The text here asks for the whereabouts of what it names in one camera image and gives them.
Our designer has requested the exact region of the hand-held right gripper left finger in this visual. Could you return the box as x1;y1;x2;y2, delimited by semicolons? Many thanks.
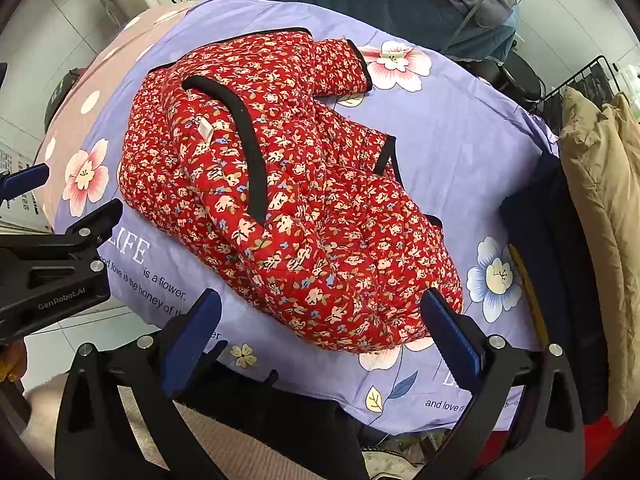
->
54;288;231;480

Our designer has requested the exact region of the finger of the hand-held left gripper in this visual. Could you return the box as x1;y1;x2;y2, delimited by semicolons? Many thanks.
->
0;162;51;208
60;198;124;273

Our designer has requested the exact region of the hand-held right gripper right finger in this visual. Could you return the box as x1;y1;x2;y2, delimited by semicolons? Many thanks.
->
415;288;586;480

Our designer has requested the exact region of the red floral quilted jacket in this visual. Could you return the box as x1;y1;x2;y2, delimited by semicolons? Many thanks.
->
118;27;465;357

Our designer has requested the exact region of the person's left forearm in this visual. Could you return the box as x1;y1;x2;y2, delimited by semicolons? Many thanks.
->
22;375;68;466

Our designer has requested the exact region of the white printed box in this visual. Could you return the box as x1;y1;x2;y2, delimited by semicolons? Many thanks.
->
0;135;56;235

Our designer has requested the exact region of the dark green object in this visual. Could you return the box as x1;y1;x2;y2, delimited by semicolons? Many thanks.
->
44;72;82;128

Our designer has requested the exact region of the yellow cloth strip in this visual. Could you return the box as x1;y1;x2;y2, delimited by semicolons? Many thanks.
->
507;244;548;351

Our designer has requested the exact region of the person's beige knit sweater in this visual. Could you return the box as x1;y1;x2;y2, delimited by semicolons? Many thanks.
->
117;385;361;480

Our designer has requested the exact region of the red cloth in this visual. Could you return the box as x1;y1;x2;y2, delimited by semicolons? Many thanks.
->
480;415;621;480

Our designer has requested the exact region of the pink polka dot quilt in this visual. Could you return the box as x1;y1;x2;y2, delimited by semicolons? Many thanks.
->
39;4;201;231

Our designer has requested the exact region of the navy garment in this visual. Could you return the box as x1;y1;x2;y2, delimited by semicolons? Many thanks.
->
500;152;608;423

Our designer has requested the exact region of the purple floral bedsheet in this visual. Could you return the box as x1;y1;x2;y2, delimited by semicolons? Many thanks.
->
37;0;561;433

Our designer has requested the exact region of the beige down jacket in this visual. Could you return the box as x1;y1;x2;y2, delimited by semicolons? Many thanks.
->
557;85;640;428

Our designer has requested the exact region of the black stool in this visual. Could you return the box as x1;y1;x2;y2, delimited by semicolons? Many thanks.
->
475;52;546;111

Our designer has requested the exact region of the black wire rack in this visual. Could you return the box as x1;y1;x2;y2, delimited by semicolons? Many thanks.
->
537;55;636;131

